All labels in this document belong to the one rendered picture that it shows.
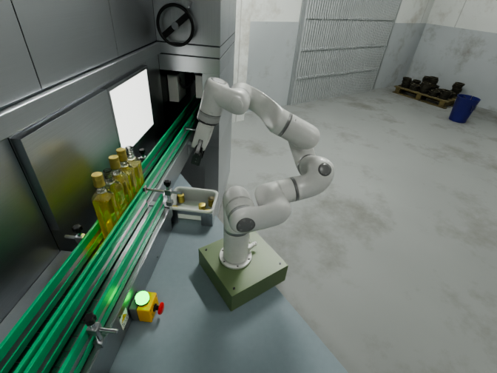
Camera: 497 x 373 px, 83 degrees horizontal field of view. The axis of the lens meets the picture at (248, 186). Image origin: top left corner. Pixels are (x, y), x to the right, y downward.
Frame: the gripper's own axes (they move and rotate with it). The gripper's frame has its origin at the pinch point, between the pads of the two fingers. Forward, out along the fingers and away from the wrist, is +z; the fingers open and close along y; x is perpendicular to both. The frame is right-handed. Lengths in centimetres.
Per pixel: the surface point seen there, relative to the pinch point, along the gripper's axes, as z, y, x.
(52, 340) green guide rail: 28, 58, -17
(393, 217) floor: 74, -126, 180
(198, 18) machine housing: -29, -90, -28
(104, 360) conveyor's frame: 39, 56, -5
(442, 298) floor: 72, -41, 187
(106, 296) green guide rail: 26, 45, -10
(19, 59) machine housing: -19, 12, -52
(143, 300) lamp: 35, 39, -1
